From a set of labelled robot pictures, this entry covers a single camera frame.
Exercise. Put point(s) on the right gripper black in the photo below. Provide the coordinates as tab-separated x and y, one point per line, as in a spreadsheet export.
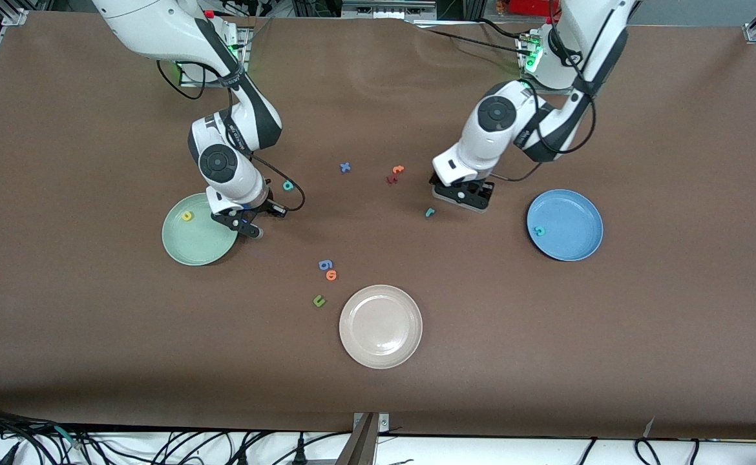
266	205

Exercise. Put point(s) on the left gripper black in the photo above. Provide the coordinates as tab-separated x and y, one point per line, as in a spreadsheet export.
479	191

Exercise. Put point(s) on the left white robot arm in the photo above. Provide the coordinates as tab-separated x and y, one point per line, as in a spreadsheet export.
494	129

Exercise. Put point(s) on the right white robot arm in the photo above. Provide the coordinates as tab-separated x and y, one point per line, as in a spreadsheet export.
229	168

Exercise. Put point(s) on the green plate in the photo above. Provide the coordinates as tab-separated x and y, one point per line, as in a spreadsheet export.
197	245

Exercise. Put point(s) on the blue plate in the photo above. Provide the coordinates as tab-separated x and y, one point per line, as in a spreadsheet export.
572	219

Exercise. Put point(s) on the brown table cover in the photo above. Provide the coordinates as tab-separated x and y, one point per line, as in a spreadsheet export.
378	116

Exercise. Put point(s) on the beige plate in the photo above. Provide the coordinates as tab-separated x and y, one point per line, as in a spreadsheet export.
380	326

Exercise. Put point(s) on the red box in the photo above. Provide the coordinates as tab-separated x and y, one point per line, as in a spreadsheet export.
533	6

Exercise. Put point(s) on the small white tag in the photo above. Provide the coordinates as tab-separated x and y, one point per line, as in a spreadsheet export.
649	427

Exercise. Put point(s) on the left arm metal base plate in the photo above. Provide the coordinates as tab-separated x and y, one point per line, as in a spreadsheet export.
559	90

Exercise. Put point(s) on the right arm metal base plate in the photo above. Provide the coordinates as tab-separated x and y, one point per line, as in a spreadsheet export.
246	45

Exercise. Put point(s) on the grey metal rail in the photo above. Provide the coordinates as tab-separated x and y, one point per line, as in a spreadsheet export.
388	8

